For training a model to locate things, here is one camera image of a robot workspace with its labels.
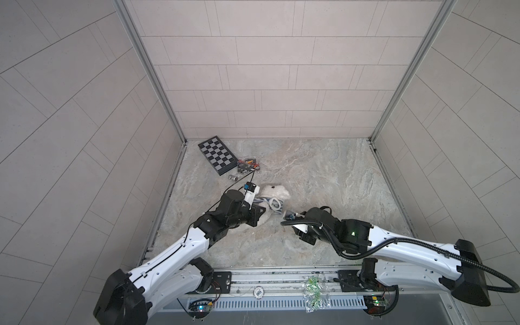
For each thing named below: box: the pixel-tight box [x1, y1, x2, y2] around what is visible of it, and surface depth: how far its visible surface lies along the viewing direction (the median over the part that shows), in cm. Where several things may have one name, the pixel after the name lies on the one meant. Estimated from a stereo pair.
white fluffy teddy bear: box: [256, 184, 291, 203], surface depth 85 cm
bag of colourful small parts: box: [237, 158, 260, 174], surface depth 104 cm
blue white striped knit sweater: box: [253, 197, 284, 214], surface depth 79 cm
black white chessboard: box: [197, 135, 239, 177], surface depth 107 cm
